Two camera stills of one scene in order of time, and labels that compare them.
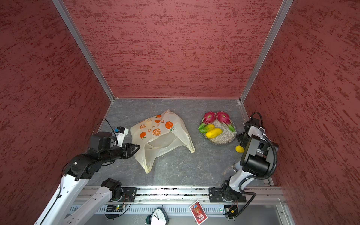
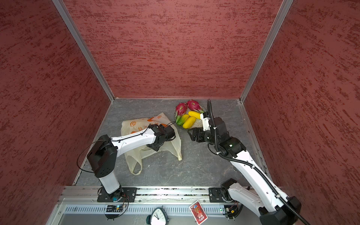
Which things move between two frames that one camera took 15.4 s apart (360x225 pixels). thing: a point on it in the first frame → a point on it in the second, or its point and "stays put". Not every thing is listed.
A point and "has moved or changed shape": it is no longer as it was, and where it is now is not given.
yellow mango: [213, 132] has moved or changed shape
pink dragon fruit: [208, 118] → [181, 108]
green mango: [204, 128] has moved or changed shape
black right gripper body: [244, 137] → [211, 138]
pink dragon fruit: [223, 117] → [194, 106]
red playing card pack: [198, 212] stays put
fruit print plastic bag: [164, 130] has moved or changed shape
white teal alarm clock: [158, 216] stays put
